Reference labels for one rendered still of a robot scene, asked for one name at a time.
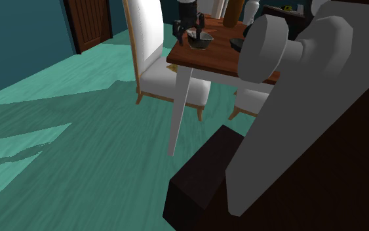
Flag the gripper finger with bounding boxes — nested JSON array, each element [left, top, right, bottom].
[[193, 12, 206, 39], [172, 20, 189, 45]]

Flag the dark grey bowl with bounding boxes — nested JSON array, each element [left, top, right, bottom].
[[186, 30, 215, 51]]

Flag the white chair with wooden legs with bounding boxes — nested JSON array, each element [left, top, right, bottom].
[[121, 0, 212, 123], [227, 87, 275, 121]]

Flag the brown tall bottle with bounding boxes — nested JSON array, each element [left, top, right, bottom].
[[222, 0, 245, 30]]

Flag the brown table with white legs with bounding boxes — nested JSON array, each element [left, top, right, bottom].
[[166, 14, 281, 158]]

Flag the black bowl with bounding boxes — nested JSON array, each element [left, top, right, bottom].
[[229, 37, 246, 54]]

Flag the white vase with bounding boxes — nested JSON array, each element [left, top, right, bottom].
[[243, 0, 261, 27]]

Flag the dark cabinet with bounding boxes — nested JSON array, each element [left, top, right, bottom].
[[262, 4, 308, 41]]

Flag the brown wooden door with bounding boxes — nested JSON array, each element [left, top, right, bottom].
[[63, 0, 114, 55]]

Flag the dark robot stand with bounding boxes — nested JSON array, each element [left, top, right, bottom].
[[162, 68, 369, 231]]

